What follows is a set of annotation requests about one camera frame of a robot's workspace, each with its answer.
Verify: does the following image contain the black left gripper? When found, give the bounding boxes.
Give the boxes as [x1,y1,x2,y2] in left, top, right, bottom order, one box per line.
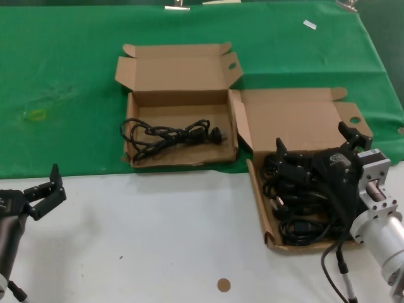
[0,163,68,222]

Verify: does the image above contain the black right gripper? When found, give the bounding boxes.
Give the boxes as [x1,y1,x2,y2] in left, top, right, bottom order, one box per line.
[275,121,374,225]

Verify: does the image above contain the black power cable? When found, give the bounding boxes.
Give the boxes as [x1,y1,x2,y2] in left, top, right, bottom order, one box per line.
[120,117,222,162]

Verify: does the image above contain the cardboard box with round hole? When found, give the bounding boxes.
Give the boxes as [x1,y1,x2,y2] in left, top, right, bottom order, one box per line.
[229,87,374,255]

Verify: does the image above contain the cardboard box with torn edge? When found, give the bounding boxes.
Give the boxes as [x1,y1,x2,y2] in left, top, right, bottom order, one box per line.
[114,42,244,168]

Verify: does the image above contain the green table cloth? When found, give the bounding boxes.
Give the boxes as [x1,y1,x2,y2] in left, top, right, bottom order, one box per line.
[0,0,404,180]

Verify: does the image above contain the tangled black power cables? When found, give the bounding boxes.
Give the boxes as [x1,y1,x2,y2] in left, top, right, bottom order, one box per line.
[259,151,357,247]

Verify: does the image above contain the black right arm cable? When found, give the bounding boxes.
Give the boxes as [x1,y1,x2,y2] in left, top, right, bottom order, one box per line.
[321,235,348,303]

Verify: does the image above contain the silver plug connector cable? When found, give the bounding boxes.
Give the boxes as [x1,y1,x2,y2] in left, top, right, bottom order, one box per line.
[335,247,360,303]

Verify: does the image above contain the left arm connector cable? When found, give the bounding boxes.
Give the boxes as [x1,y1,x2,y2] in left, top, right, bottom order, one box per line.
[6,280,31,303]

